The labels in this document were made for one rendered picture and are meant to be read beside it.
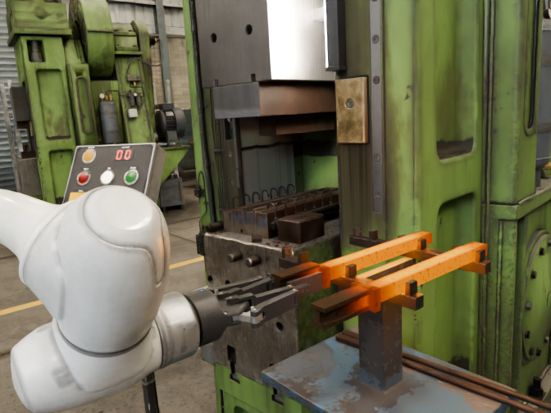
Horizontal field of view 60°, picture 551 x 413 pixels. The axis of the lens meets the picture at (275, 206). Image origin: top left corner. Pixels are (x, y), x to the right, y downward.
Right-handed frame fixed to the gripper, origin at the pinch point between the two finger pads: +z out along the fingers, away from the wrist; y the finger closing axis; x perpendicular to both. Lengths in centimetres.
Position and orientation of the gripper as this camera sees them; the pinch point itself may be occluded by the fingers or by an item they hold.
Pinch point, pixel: (298, 283)
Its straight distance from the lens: 78.2
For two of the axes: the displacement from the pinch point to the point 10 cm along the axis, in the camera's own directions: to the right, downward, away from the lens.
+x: -0.5, -9.8, -1.9
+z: 7.8, -1.6, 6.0
